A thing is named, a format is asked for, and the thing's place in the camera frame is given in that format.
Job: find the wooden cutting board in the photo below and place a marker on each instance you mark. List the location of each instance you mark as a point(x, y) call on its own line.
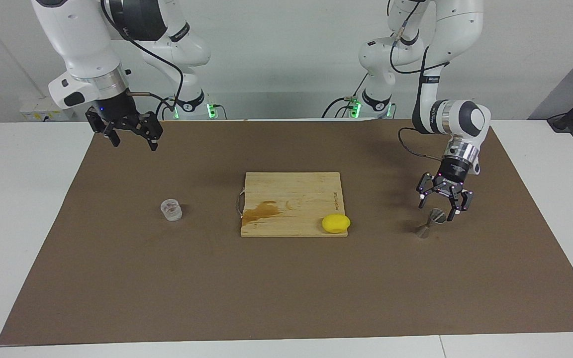
point(291, 189)

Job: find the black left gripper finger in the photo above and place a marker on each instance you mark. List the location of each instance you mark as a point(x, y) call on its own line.
point(429, 186)
point(461, 201)

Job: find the clear glass cup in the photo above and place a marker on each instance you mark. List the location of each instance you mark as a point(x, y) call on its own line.
point(171, 210)

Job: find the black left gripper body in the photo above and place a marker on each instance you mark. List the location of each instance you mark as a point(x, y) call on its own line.
point(453, 171)

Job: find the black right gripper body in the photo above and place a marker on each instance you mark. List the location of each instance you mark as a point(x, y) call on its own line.
point(115, 108)

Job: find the brown table mat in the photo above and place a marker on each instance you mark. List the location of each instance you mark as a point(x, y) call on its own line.
point(117, 278)

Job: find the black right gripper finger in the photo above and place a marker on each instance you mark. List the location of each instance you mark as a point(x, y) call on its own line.
point(149, 127)
point(102, 124)

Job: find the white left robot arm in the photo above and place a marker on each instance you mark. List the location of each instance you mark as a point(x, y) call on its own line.
point(458, 30)

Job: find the metal jigger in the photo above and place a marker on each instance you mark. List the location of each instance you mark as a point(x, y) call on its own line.
point(426, 228)

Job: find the yellow lemon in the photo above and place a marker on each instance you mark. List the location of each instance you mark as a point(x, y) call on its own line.
point(336, 223)

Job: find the white power socket box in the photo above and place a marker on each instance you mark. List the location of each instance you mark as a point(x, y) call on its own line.
point(43, 112)

